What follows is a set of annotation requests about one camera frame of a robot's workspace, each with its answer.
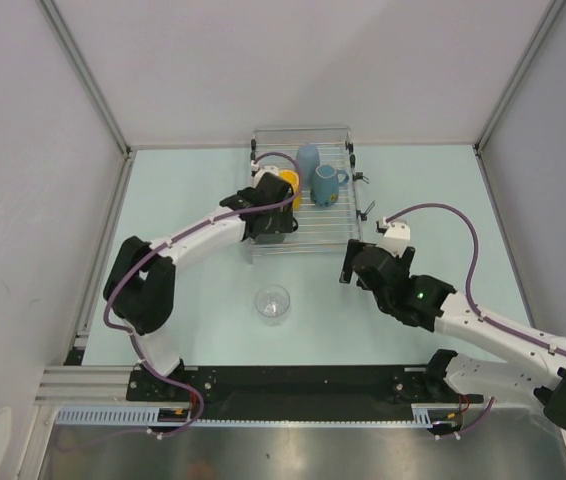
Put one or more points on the yellow ceramic mug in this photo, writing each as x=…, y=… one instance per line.
x=293, y=179

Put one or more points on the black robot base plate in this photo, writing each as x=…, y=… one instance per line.
x=355, y=393

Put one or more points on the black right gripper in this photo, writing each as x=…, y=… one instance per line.
x=353, y=246

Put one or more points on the blue ribbed flower mug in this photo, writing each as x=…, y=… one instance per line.
x=326, y=184

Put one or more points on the aluminium frame post left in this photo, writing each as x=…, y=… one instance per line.
x=72, y=51

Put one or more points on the aluminium frame post right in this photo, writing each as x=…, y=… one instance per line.
x=537, y=41

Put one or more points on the clear octagonal glass cup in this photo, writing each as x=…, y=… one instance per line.
x=272, y=303

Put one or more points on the metal wire dish rack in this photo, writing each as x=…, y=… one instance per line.
x=321, y=230

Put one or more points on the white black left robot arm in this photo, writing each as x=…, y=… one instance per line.
x=140, y=289

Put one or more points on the light blue plain cup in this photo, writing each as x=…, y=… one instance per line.
x=307, y=159

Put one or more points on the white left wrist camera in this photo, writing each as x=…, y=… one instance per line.
x=257, y=172

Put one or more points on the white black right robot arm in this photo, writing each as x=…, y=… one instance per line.
x=531, y=365

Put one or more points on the aluminium frame post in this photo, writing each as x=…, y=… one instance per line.
x=537, y=41
x=72, y=51

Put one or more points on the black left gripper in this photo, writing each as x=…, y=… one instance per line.
x=285, y=211

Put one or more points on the grey ceramic mug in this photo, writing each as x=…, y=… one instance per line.
x=277, y=237

